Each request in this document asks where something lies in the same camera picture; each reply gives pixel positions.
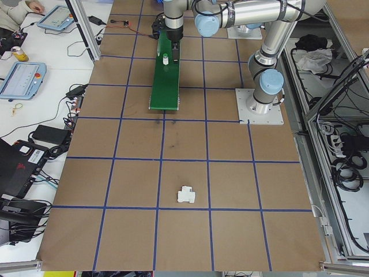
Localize beige sleeved forearm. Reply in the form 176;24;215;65
0;0;33;32

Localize bare hand of beige sleeve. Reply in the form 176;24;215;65
24;0;46;14

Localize green conveyor belt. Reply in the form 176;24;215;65
148;28;183;112

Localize red and white connector hub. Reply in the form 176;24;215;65
70;96;85;114

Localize light blue teach pendant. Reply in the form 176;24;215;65
0;62;47;101
36;5;76;32

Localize black cloth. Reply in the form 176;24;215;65
295;34;329;50

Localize white cloth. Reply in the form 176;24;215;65
296;48;334;74

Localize large black power adapter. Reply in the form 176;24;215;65
31;124;72;144

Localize yellow drink can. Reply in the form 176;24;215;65
10;46;29;62

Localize black case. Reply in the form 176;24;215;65
0;28;29;56

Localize white power strip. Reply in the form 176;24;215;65
328;134;347;158

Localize black adapter block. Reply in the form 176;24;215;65
341;134;362;151

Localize black laptop with red logo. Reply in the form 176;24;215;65
0;137;50;200

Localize black docking device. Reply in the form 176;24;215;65
0;198;51;245

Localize aluminium extrusion bar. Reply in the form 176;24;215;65
0;259;44;274
318;260;369;275

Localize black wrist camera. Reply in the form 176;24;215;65
152;16;166;40

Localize small circuit board red wires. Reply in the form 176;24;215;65
108;19;159;40

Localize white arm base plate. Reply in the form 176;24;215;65
227;27;263;40
235;88;285;126

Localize aluminium extrusion post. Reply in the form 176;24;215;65
65;0;101;62

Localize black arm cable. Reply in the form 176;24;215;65
190;0;329;23

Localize V-shaped metal bar frame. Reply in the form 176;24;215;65
281;0;369;262

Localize black cable coil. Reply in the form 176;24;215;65
330;161;364;193

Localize small metal bracket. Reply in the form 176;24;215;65
318;216;333;237

